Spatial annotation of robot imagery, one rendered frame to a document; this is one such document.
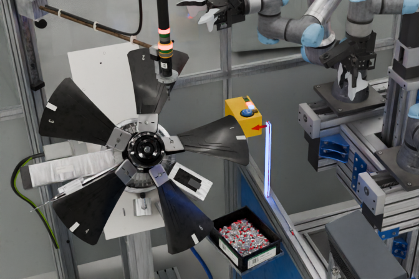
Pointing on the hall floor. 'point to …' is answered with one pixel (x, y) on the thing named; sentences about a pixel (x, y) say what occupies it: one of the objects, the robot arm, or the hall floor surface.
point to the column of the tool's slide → (34, 116)
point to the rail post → (237, 187)
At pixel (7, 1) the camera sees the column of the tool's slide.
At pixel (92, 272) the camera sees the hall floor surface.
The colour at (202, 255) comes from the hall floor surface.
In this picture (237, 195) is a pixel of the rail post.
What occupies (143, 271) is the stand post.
